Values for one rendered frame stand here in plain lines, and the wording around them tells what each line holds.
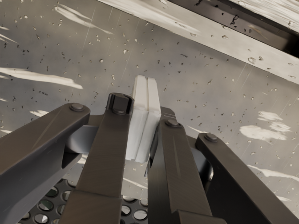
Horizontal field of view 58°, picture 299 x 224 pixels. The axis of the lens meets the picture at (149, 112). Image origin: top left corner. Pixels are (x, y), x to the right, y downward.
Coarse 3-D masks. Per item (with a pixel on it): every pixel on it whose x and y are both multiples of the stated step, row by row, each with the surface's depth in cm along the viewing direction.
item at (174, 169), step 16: (160, 128) 12; (176, 128) 13; (160, 144) 11; (176, 144) 11; (160, 160) 10; (176, 160) 10; (192, 160) 10; (160, 176) 10; (176, 176) 9; (192, 176) 9; (160, 192) 9; (176, 192) 8; (192, 192) 8; (160, 208) 8; (176, 208) 7; (192, 208) 7; (208, 208) 8
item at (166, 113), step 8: (168, 112) 16; (160, 120) 14; (176, 120) 15; (152, 144) 14; (192, 144) 13; (152, 152) 13; (192, 152) 12; (200, 152) 12; (200, 160) 12; (200, 168) 12; (208, 168) 12; (200, 176) 12; (208, 176) 13
